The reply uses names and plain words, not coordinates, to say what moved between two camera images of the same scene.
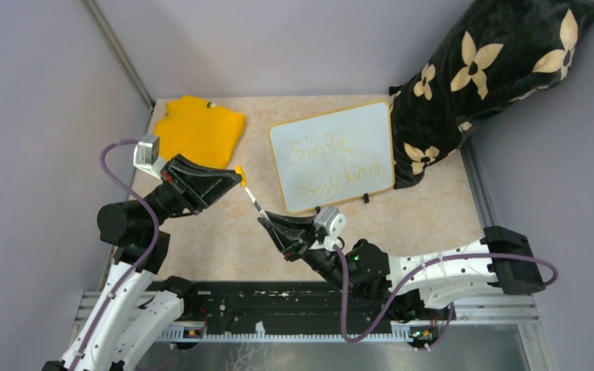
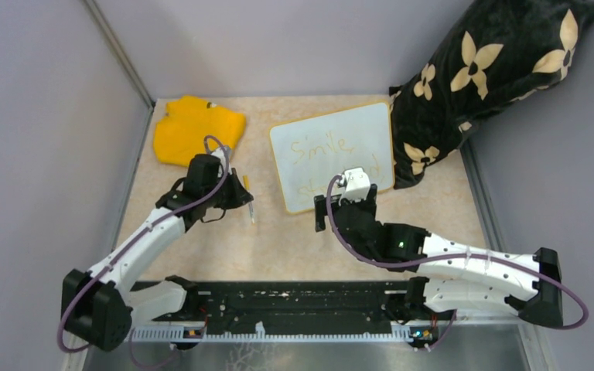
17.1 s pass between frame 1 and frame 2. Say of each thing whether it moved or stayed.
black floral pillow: stayed
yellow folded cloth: stayed
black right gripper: moved
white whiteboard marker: moved
